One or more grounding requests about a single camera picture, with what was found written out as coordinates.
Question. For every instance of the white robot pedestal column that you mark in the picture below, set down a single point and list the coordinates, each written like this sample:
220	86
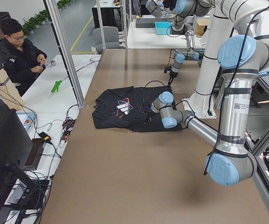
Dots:
220	26

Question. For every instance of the seated man in black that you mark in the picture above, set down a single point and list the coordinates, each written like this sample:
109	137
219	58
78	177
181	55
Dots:
29	61

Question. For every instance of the teach pendant with red button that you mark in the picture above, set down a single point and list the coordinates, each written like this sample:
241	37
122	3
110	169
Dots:
26	118

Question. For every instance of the black power adapter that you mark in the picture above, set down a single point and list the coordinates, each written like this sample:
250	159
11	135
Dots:
46	137

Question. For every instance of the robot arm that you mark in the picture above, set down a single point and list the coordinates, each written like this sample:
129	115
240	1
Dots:
242	59
180	26

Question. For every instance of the black computer monitor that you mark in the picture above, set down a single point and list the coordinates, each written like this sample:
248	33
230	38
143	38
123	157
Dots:
15	147

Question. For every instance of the blue plastic bin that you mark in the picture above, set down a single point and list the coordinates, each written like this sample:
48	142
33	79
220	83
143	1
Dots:
163	28

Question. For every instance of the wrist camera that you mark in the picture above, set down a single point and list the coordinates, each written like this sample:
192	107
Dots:
145	107
167	69

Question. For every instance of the grey office chair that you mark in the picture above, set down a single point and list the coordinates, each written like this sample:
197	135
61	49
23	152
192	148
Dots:
111	38

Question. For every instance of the red usb hub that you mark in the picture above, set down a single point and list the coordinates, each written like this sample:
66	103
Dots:
67	128

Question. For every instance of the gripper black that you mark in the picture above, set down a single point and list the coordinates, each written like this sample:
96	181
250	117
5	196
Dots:
149	114
171	75

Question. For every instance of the cardboard box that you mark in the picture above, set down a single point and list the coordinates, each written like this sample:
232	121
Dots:
201	26

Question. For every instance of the aluminium frame post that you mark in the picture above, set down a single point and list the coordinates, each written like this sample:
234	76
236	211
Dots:
62	43

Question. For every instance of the black printed t-shirt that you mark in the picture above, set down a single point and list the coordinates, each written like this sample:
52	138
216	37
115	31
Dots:
120	108

